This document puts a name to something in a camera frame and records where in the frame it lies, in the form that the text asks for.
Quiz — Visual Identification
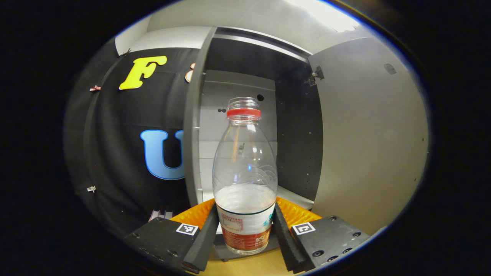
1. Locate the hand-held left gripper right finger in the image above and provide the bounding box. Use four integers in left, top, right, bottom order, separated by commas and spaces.
273, 197, 372, 274

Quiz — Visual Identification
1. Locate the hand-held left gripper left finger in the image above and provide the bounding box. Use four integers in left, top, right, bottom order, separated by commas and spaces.
124, 197, 220, 274

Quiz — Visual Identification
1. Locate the clear plastic bottle red label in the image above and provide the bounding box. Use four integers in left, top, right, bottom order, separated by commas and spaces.
212, 97, 278, 256

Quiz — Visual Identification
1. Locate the dark grey cabinet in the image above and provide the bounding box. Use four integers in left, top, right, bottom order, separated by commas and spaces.
183, 26, 325, 263

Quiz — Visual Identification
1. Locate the metal door hinge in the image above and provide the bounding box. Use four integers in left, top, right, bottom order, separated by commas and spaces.
305, 66, 325, 87

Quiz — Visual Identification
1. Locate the black backdrop cloth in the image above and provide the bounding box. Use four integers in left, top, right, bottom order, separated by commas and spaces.
63, 38, 202, 240

